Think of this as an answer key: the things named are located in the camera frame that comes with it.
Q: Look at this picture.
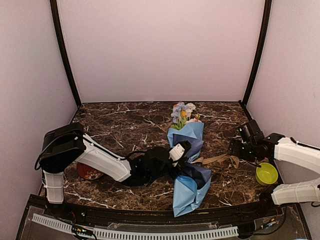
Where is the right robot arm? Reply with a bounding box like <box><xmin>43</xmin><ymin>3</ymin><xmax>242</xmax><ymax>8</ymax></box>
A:
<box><xmin>227</xmin><ymin>119</ymin><xmax>320</xmax><ymax>217</ymax></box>

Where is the blue wrapping paper sheet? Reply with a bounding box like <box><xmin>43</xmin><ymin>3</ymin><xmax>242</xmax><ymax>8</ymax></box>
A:
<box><xmin>167</xmin><ymin>122</ymin><xmax>212</xmax><ymax>217</ymax></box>

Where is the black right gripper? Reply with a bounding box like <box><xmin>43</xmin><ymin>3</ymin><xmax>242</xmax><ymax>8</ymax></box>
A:
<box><xmin>228</xmin><ymin>138</ymin><xmax>257</xmax><ymax>162</ymax></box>

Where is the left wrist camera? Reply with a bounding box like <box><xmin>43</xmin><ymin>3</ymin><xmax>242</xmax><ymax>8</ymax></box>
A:
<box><xmin>169</xmin><ymin>140</ymin><xmax>192</xmax><ymax>167</ymax></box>

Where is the black left corner post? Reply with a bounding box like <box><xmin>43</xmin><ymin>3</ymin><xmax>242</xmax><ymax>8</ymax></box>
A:
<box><xmin>49</xmin><ymin>0</ymin><xmax>82</xmax><ymax>108</ymax></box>

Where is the black front frame rail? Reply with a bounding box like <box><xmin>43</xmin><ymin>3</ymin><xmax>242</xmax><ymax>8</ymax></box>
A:
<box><xmin>22</xmin><ymin>194</ymin><xmax>303</xmax><ymax>227</ymax></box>

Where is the yellow-green bowl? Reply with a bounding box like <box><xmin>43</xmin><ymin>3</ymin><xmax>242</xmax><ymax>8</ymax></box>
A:
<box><xmin>255</xmin><ymin>162</ymin><xmax>279</xmax><ymax>186</ymax></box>

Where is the black corner post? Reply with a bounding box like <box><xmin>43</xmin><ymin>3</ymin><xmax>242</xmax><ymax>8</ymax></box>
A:
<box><xmin>239</xmin><ymin>0</ymin><xmax>272</xmax><ymax>109</ymax></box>
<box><xmin>49</xmin><ymin>0</ymin><xmax>82</xmax><ymax>108</ymax></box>

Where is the beige satin ribbon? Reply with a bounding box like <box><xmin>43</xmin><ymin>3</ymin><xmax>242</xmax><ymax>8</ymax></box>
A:
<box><xmin>191</xmin><ymin>154</ymin><xmax>240</xmax><ymax>169</ymax></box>

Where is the white slotted cable duct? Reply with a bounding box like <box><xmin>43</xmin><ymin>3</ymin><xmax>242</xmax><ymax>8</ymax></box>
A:
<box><xmin>31</xmin><ymin>213</ymin><xmax>239</xmax><ymax>240</ymax></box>

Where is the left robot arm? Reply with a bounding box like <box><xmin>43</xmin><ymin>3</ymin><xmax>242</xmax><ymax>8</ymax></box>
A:
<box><xmin>34</xmin><ymin>122</ymin><xmax>191</xmax><ymax>218</ymax></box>

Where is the red floral plate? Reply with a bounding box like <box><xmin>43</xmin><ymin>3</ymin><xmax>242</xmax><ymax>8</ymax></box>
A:
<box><xmin>76</xmin><ymin>162</ymin><xmax>104</xmax><ymax>181</ymax></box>

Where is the black right corner post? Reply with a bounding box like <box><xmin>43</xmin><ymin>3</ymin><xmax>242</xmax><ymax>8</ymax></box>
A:
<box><xmin>239</xmin><ymin>0</ymin><xmax>272</xmax><ymax>109</ymax></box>

